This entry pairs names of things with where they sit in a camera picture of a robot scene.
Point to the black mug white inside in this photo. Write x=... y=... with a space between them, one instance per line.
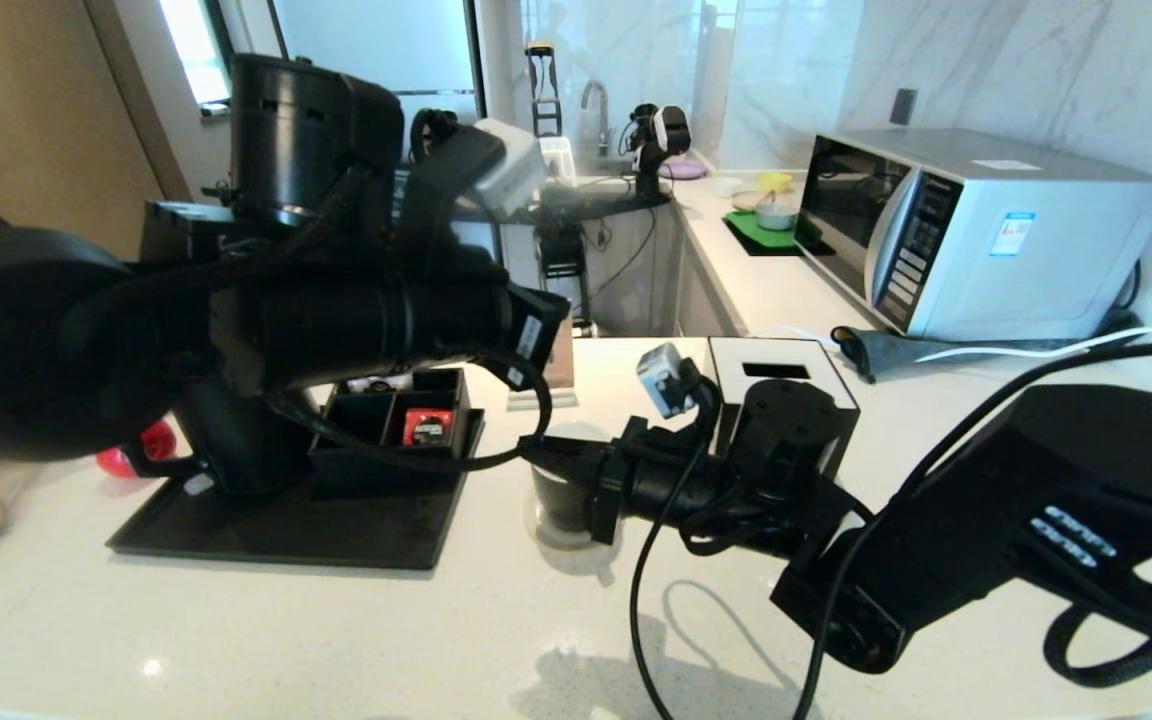
x=556 y=500

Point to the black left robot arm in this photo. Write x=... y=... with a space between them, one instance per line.
x=36 y=330

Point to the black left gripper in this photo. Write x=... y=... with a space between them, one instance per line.
x=536 y=330

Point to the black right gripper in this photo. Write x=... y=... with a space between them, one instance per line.
x=656 y=490

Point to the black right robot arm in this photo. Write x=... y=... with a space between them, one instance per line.
x=986 y=500

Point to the dark wall socket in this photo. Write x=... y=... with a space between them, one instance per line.
x=901 y=108

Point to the silver microwave oven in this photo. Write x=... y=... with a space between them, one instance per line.
x=1036 y=250

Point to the yellow bowl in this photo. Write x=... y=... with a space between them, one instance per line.
x=774 y=183

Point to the white plastic rack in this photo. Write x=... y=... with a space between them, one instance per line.
x=561 y=160

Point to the black tissue box white top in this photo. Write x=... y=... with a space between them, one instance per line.
x=786 y=360

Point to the black serving tray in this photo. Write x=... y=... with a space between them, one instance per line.
x=336 y=530

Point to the red toy apple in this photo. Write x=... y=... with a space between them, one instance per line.
x=151 y=445

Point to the silver refrigerator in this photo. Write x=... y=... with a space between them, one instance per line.
x=376 y=50

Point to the tan small dish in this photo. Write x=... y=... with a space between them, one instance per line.
x=746 y=202

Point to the green mat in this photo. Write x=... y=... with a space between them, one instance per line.
x=756 y=236

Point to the chrome sink faucet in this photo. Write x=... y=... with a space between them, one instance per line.
x=596 y=95

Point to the black background robot stand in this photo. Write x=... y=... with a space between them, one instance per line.
x=561 y=250

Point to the white bowl with spoon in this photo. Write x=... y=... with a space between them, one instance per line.
x=774 y=216

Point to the black compartment organizer box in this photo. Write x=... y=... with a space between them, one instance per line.
x=386 y=445

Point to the purple plate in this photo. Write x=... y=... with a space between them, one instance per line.
x=684 y=170

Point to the red coffee sachet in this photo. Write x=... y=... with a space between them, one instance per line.
x=426 y=425

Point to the QR code acrylic sign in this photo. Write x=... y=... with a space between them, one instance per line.
x=564 y=365

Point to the black electric kettle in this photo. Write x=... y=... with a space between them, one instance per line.
x=236 y=450

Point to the window with dark frame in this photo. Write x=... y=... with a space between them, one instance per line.
x=196 y=50

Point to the small white bowl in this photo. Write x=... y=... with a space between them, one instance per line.
x=725 y=187

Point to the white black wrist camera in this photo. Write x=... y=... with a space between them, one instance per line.
x=511 y=165
x=666 y=380

